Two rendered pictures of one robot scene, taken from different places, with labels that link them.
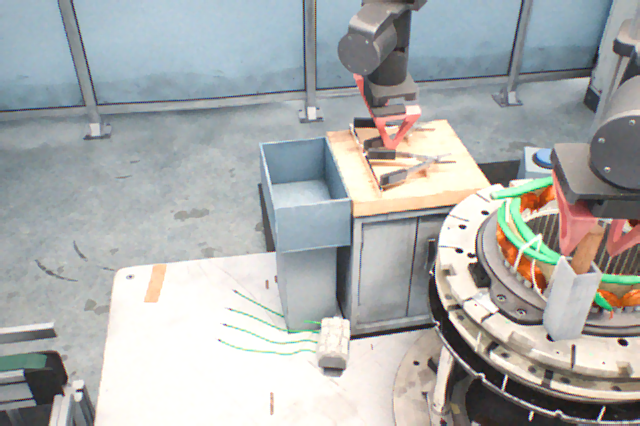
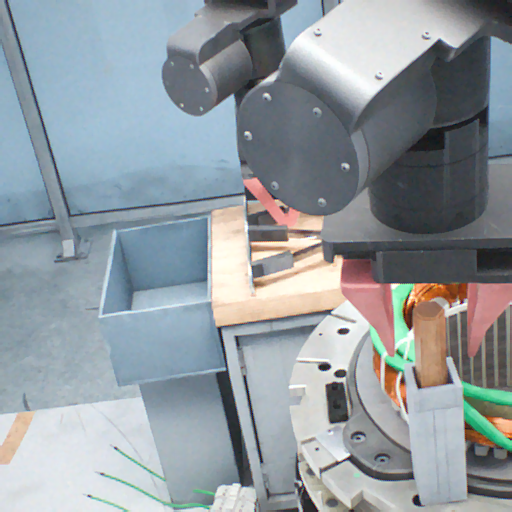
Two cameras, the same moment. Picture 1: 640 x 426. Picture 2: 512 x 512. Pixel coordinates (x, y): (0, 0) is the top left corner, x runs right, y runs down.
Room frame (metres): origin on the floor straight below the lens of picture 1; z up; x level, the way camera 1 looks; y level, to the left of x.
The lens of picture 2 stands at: (0.05, -0.26, 1.52)
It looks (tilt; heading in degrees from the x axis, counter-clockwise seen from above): 31 degrees down; 14
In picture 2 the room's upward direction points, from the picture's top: 10 degrees counter-clockwise
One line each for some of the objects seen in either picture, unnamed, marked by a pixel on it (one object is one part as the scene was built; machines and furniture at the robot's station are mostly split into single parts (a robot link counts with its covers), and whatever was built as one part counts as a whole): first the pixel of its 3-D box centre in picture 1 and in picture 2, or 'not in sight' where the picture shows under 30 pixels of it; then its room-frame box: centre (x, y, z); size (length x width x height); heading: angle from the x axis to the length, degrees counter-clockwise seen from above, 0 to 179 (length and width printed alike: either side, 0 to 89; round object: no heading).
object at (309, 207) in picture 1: (304, 242); (185, 372); (0.79, 0.03, 0.92); 0.17 x 0.11 x 0.28; 11
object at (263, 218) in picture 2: (376, 142); (266, 218); (0.82, -0.08, 1.09); 0.04 x 0.01 x 0.02; 116
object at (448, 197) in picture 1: (403, 164); (311, 248); (0.82, -0.13, 1.05); 0.20 x 0.19 x 0.02; 101
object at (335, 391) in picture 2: (478, 273); (336, 399); (0.53, -0.18, 1.10); 0.03 x 0.01 x 0.01; 9
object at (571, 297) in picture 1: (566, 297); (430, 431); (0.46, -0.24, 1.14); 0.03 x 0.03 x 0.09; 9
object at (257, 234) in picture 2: (381, 154); (268, 233); (0.79, -0.09, 1.09); 0.04 x 0.01 x 0.02; 86
